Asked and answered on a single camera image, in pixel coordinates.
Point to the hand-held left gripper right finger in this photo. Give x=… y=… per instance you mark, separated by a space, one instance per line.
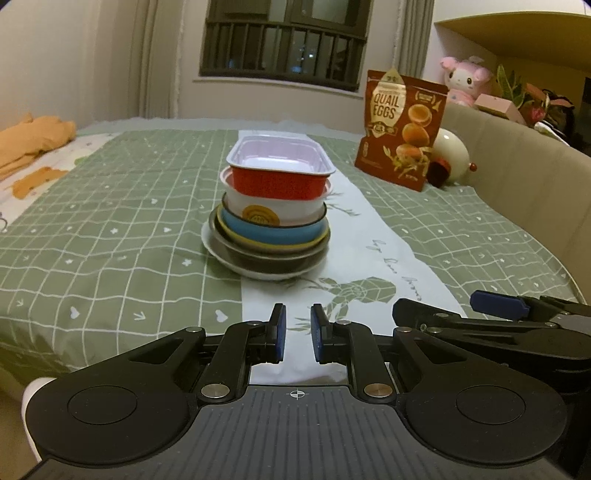
x=316 y=334

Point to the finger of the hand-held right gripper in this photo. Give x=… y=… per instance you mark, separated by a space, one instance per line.
x=498 y=303
x=438 y=316

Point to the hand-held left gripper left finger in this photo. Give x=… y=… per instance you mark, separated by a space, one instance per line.
x=280 y=334

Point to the stainless steel bowl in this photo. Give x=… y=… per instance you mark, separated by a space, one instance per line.
x=268 y=264

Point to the yellow-rimmed ceramic bowl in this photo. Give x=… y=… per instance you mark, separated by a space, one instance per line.
x=240 y=241

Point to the white floral plate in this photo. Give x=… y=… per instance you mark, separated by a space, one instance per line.
x=214 y=251

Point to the blue enamel bowl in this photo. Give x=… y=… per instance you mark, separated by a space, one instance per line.
x=258 y=230

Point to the white round plastic container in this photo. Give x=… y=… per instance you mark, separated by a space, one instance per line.
x=295 y=207

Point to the beige padded headboard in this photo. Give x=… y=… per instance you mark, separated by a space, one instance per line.
x=521 y=175

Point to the dark red round object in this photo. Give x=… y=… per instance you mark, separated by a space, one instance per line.
x=438 y=173

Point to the cream egg-shaped toy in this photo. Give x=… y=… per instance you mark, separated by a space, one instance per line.
x=455 y=150

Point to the brown snack bag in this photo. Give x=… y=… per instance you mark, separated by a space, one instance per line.
x=397 y=134

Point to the pink box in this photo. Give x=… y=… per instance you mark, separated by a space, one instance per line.
x=498 y=108

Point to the green checked blanket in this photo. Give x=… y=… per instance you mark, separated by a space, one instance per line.
x=115 y=221

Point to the potted plant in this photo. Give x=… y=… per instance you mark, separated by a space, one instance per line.
x=531 y=99

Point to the pink plush toy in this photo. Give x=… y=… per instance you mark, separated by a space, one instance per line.
x=464 y=81

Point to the beige curtain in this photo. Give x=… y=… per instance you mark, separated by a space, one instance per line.
x=413 y=37

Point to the white printed bedsheet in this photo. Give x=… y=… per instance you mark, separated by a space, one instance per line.
x=60 y=161

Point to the dark barred window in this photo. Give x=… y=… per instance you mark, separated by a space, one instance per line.
x=286 y=41

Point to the white sheer curtain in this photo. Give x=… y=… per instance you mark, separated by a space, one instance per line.
x=157 y=60

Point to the orange cloth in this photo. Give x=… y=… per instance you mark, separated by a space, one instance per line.
x=32 y=138

